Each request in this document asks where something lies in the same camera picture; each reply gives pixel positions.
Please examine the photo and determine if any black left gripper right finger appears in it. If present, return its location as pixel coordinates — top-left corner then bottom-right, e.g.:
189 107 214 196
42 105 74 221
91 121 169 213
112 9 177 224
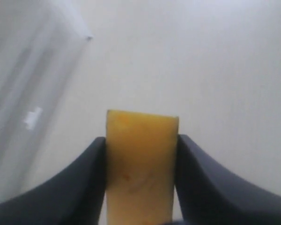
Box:
175 135 281 225

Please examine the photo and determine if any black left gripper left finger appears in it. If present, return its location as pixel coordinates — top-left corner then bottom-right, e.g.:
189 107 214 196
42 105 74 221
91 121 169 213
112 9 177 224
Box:
0 137 106 225

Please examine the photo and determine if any yellow wedge block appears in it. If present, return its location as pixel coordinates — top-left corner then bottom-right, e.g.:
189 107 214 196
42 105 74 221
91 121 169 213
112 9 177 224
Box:
106 110 179 225

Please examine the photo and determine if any clear plastic storage bin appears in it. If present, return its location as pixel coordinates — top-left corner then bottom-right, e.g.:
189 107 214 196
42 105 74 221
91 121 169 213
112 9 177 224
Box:
0 39 87 202

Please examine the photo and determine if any white plastic drawer cabinet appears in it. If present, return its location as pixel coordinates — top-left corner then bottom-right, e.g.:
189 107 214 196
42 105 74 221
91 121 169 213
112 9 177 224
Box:
0 0 92 202

